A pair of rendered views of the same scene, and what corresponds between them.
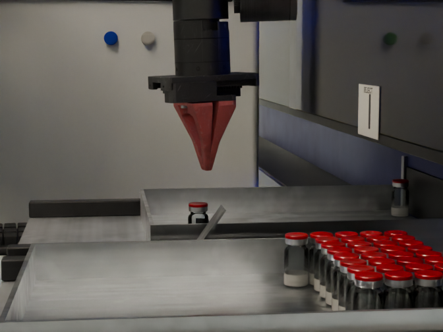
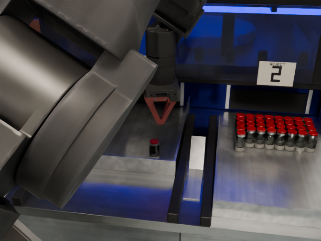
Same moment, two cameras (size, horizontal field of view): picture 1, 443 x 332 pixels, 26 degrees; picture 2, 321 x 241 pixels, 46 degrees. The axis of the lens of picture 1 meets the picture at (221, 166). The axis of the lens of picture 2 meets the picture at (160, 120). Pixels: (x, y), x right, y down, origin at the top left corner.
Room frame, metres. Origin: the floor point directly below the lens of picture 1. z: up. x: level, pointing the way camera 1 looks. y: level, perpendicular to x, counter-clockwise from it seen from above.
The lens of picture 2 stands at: (0.80, 0.70, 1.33)
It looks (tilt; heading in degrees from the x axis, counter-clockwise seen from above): 27 degrees down; 286
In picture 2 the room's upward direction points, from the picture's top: straight up
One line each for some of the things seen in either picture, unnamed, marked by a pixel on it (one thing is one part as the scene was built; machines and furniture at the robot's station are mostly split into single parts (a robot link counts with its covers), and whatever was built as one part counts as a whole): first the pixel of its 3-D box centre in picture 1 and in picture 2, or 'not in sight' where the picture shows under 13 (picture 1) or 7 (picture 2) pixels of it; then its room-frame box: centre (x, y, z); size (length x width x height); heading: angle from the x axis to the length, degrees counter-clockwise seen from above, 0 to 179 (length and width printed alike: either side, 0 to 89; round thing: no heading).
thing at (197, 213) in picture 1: (198, 226); (154, 150); (1.01, 0.02, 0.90); 0.02 x 0.02 x 0.04
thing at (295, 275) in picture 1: (296, 259); (240, 140); (0.83, -0.07, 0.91); 0.02 x 0.02 x 0.05
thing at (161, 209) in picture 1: (291, 217); (131, 125); (1.10, -0.08, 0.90); 0.34 x 0.26 x 0.04; 97
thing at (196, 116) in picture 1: (215, 124); (160, 101); (1.00, 0.01, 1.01); 0.07 x 0.07 x 0.09; 22
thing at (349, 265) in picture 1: (342, 279); (275, 138); (0.76, -0.10, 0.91); 0.18 x 0.02 x 0.05; 7
